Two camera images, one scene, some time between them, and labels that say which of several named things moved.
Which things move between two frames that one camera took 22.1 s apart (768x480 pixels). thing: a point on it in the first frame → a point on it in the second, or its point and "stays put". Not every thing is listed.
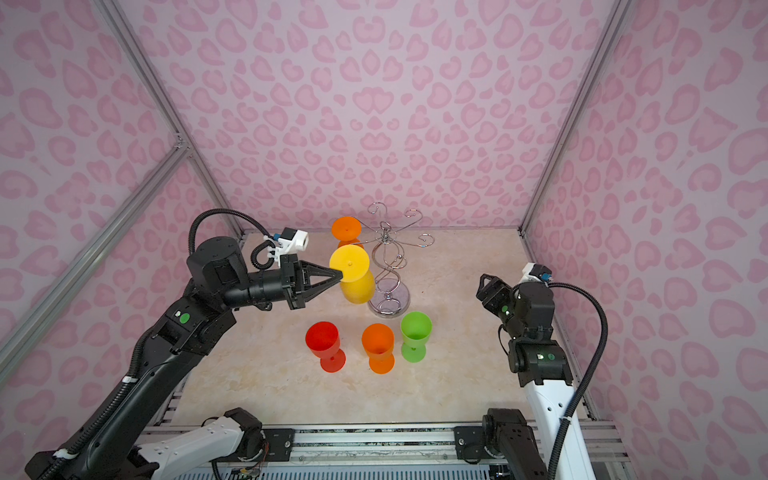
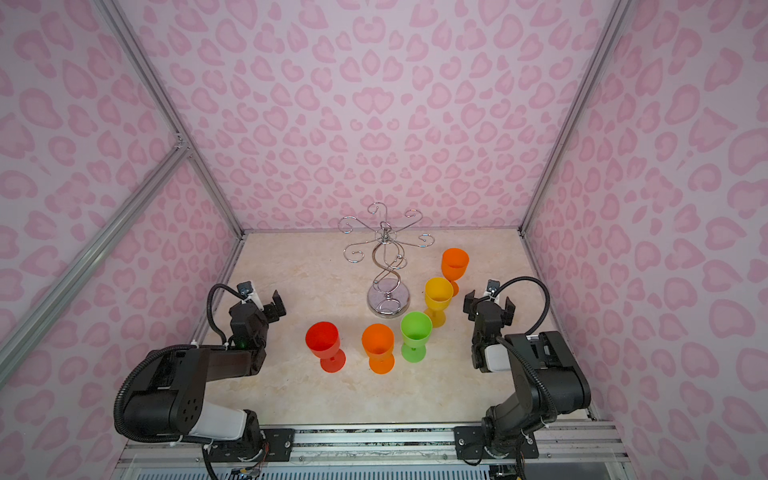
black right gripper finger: (490, 300) → (470, 304)
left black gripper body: (264, 288) → (263, 335)
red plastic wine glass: (323, 340) stays put
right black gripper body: (516, 328) → (478, 342)
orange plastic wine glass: (378, 341) stays put
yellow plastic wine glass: (358, 281) → (438, 293)
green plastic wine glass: (416, 330) stays put
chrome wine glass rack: (391, 295) stays put
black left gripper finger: (308, 269) → (271, 313)
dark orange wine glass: (347, 230) → (454, 265)
